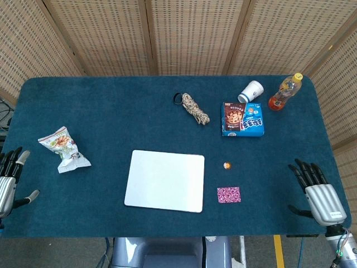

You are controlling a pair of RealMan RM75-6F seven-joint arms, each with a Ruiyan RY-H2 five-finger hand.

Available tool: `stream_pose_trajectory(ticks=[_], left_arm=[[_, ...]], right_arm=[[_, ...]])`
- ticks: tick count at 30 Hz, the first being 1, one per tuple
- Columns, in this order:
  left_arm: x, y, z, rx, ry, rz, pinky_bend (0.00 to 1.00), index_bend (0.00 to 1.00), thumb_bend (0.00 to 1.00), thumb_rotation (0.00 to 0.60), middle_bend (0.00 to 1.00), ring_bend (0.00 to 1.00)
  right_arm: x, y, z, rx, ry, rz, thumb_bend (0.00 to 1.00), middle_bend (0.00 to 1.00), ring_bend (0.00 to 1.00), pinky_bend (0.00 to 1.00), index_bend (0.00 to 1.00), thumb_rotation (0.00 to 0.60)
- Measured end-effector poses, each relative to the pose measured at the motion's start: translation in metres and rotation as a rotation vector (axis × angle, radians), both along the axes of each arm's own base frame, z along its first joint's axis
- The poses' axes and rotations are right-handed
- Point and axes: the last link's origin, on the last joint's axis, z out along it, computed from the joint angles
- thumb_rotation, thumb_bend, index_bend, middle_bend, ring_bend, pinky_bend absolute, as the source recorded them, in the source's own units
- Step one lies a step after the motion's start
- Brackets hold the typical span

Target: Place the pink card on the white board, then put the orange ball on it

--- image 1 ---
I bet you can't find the white board with black rim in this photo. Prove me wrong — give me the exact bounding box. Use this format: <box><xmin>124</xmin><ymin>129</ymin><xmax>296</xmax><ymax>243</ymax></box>
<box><xmin>124</xmin><ymin>150</ymin><xmax>205</xmax><ymax>214</ymax></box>

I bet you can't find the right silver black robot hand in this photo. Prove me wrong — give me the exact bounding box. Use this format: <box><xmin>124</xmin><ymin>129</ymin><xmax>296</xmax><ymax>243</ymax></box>
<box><xmin>287</xmin><ymin>158</ymin><xmax>348</xmax><ymax>226</ymax></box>

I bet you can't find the magenta patterned packet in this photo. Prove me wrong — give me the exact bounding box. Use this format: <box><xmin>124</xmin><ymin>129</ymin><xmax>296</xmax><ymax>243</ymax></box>
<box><xmin>217</xmin><ymin>186</ymin><xmax>241</xmax><ymax>204</ymax></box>

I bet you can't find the beige braided rope bundle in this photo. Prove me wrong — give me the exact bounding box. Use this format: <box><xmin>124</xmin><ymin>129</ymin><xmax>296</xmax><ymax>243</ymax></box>
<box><xmin>181</xmin><ymin>93</ymin><xmax>210</xmax><ymax>125</ymax></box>

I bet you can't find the white paper cup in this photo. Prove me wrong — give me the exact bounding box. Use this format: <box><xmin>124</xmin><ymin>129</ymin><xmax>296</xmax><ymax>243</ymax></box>
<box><xmin>237</xmin><ymin>80</ymin><xmax>264</xmax><ymax>103</ymax></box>

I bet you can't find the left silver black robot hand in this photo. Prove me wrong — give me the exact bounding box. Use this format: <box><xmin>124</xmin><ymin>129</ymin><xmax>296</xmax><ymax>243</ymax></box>
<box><xmin>0</xmin><ymin>147</ymin><xmax>41</xmax><ymax>219</ymax></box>

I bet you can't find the woven bamboo folding screen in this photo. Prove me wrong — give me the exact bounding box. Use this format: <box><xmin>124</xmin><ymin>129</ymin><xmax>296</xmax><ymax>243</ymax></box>
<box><xmin>0</xmin><ymin>0</ymin><xmax>357</xmax><ymax>224</ymax></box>

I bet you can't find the orange tea bottle yellow cap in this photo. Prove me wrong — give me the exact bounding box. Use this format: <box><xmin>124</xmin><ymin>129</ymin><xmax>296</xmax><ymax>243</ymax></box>
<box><xmin>268</xmin><ymin>72</ymin><xmax>304</xmax><ymax>111</ymax></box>

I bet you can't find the bundle of dark cables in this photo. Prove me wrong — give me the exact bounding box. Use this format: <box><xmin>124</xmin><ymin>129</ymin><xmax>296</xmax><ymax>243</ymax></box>
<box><xmin>0</xmin><ymin>99</ymin><xmax>14</xmax><ymax>135</ymax></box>

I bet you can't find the white snack bag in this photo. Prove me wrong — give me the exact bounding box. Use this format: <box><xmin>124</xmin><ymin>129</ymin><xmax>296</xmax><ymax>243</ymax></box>
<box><xmin>37</xmin><ymin>126</ymin><xmax>92</xmax><ymax>174</ymax></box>

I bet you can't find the blue cookie box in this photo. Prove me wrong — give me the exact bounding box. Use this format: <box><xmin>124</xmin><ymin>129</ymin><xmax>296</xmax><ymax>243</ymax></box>
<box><xmin>221</xmin><ymin>102</ymin><xmax>265</xmax><ymax>138</ymax></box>

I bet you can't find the dark blue table cloth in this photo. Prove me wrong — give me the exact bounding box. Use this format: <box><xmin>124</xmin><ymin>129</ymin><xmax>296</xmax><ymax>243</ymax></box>
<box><xmin>0</xmin><ymin>74</ymin><xmax>353</xmax><ymax>240</ymax></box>

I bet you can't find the grey robot torso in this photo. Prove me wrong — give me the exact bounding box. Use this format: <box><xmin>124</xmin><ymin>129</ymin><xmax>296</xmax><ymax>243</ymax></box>
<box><xmin>111</xmin><ymin>236</ymin><xmax>232</xmax><ymax>268</ymax></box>

